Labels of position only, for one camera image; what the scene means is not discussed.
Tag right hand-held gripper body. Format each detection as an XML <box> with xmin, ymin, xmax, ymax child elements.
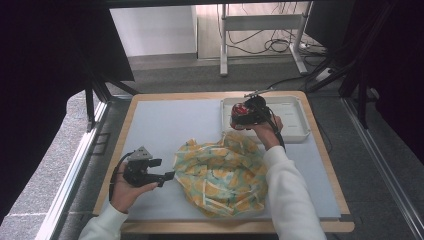
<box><xmin>243</xmin><ymin>87</ymin><xmax>276</xmax><ymax>129</ymax></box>

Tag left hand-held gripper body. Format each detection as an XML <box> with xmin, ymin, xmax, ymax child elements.
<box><xmin>122</xmin><ymin>145</ymin><xmax>160</xmax><ymax>188</ymax></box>

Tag red and black toy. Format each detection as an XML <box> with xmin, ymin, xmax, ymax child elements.
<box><xmin>229</xmin><ymin>101</ymin><xmax>256</xmax><ymax>131</ymax></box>

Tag white plastic tray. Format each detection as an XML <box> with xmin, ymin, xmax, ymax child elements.
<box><xmin>220</xmin><ymin>95</ymin><xmax>312</xmax><ymax>144</ymax></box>

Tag yellow green floral cloth bag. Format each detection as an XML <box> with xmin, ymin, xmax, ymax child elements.
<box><xmin>173</xmin><ymin>130</ymin><xmax>270</xmax><ymax>219</ymax></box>

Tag person's right hand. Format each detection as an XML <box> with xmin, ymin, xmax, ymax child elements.
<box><xmin>248</xmin><ymin>114</ymin><xmax>284</xmax><ymax>152</ymax></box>

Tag person's left hand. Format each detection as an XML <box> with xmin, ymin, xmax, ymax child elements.
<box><xmin>109</xmin><ymin>161</ymin><xmax>160</xmax><ymax>214</ymax></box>

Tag grey table mat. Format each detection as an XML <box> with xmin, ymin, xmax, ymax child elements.
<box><xmin>99</xmin><ymin>98</ymin><xmax>343</xmax><ymax>222</ymax></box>

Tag wooden table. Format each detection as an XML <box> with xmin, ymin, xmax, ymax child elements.
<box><xmin>93</xmin><ymin>90</ymin><xmax>356</xmax><ymax>234</ymax></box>

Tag white power strip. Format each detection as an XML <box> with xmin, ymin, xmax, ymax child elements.
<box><xmin>314</xmin><ymin>67</ymin><xmax>335</xmax><ymax>83</ymax></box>

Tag black metal stand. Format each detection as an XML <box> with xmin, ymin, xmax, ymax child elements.
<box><xmin>83</xmin><ymin>71</ymin><xmax>140</xmax><ymax>132</ymax></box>
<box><xmin>305</xmin><ymin>1</ymin><xmax>394</xmax><ymax>130</ymax></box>

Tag white panel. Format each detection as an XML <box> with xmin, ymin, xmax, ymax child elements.
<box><xmin>109</xmin><ymin>5</ymin><xmax>198</xmax><ymax>58</ymax></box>

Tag black curtain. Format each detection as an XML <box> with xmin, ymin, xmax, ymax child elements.
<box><xmin>346</xmin><ymin>0</ymin><xmax>424</xmax><ymax>164</ymax></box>
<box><xmin>0</xmin><ymin>0</ymin><xmax>136</xmax><ymax>225</ymax></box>

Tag right hand-held gripper black cable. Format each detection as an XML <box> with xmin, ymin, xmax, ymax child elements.
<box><xmin>263</xmin><ymin>105</ymin><xmax>287</xmax><ymax>153</ymax></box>

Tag aluminium rail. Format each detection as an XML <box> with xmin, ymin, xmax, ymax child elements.
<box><xmin>341</xmin><ymin>97</ymin><xmax>424</xmax><ymax>240</ymax></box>
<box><xmin>34</xmin><ymin>98</ymin><xmax>112</xmax><ymax>240</ymax></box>

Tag bundle of black floor cables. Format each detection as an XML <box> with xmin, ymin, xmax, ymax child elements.
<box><xmin>226</xmin><ymin>2</ymin><xmax>329</xmax><ymax>58</ymax></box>

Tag white metal desk frame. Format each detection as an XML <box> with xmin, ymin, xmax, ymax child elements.
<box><xmin>218</xmin><ymin>1</ymin><xmax>310</xmax><ymax>78</ymax></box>

